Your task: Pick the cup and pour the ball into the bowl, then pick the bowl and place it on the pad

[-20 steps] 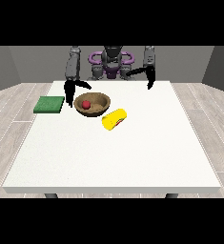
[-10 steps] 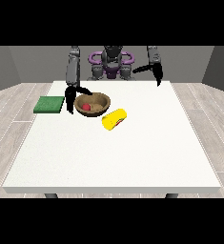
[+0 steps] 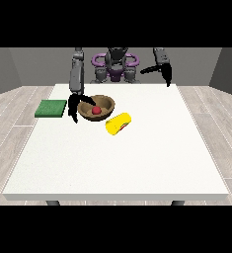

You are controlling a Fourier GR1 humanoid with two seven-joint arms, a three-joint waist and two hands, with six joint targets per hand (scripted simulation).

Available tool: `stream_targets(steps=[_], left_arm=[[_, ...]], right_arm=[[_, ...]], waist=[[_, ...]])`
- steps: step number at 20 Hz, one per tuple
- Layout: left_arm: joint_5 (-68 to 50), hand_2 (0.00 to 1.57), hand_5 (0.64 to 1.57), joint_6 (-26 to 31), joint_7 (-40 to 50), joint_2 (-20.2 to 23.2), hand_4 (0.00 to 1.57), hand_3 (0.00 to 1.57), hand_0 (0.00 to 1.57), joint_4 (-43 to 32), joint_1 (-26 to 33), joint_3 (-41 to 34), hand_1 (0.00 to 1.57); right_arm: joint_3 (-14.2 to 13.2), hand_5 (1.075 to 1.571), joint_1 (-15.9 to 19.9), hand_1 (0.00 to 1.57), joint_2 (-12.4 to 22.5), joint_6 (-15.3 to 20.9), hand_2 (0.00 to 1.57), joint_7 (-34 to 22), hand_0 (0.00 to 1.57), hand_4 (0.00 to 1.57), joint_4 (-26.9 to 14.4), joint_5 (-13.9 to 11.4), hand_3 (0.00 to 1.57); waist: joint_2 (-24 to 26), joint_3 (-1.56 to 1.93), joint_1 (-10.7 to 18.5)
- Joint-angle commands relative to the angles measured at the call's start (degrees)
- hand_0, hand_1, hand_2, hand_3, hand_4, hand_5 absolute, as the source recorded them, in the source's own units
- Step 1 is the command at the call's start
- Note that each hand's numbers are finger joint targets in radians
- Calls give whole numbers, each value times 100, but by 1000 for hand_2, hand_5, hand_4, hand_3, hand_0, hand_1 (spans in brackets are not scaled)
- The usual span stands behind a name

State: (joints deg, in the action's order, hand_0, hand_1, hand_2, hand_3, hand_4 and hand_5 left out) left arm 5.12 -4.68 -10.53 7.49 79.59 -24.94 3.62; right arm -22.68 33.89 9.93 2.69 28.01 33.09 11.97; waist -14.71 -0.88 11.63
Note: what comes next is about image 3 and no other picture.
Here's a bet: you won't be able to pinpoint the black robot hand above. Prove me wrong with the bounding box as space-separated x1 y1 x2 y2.
67 92 97 125
139 62 173 88

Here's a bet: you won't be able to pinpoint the green square pad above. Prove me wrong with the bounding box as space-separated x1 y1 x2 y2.
34 99 68 119

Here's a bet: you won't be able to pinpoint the brown wooden bowl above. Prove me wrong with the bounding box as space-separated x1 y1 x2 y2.
77 94 116 122

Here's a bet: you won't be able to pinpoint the grey robot trunk purple rings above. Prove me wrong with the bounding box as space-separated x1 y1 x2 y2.
90 47 141 85

